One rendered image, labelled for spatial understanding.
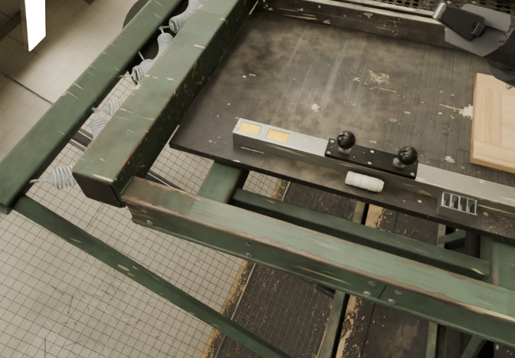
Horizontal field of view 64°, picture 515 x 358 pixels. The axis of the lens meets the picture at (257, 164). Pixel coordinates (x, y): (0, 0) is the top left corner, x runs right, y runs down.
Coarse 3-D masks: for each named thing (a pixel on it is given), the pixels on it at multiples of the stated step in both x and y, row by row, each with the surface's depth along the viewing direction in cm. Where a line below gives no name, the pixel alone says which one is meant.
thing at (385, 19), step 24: (264, 0) 129; (288, 0) 126; (312, 0) 124; (336, 0) 125; (360, 0) 124; (336, 24) 127; (360, 24) 124; (384, 24) 121; (408, 24) 119; (432, 24) 116; (456, 48) 120
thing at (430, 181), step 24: (240, 120) 98; (240, 144) 98; (264, 144) 95; (288, 144) 94; (312, 144) 93; (336, 168) 93; (360, 168) 90; (432, 168) 89; (432, 192) 88; (456, 192) 86; (480, 192) 85; (504, 192) 85
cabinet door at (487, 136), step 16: (480, 80) 109; (496, 80) 109; (480, 96) 106; (496, 96) 106; (512, 96) 106; (480, 112) 102; (496, 112) 102; (512, 112) 102; (480, 128) 99; (496, 128) 99; (512, 128) 99; (480, 144) 96; (496, 144) 96; (512, 144) 96; (480, 160) 93; (496, 160) 93; (512, 160) 93
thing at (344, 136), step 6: (342, 132) 80; (348, 132) 80; (336, 138) 81; (342, 138) 79; (348, 138) 79; (354, 138) 80; (342, 144) 80; (348, 144) 79; (354, 144) 80; (342, 150) 90; (348, 150) 90
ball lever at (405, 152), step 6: (402, 150) 78; (408, 150) 77; (414, 150) 77; (402, 156) 77; (408, 156) 77; (414, 156) 77; (396, 162) 88; (402, 162) 78; (408, 162) 77; (414, 162) 77; (402, 168) 88
